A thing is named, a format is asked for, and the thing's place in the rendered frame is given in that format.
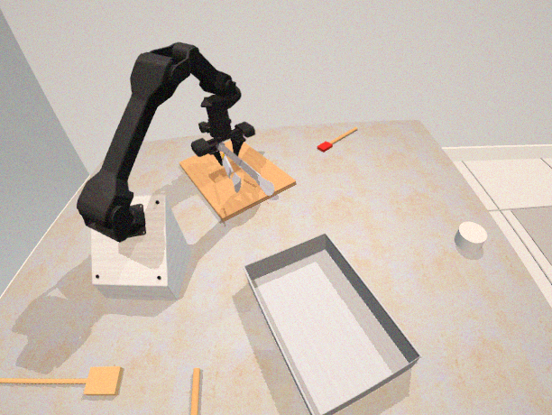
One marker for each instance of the white short cylinder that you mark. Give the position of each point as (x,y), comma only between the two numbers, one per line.
(470,237)

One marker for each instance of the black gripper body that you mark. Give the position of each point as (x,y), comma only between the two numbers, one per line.
(221,131)

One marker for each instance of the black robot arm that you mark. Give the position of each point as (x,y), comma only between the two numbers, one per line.
(104,202)

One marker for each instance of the light brown wooden board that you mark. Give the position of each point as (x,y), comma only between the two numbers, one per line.
(212,181)

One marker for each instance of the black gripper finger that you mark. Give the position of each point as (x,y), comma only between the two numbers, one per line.
(237,145)
(217,155)

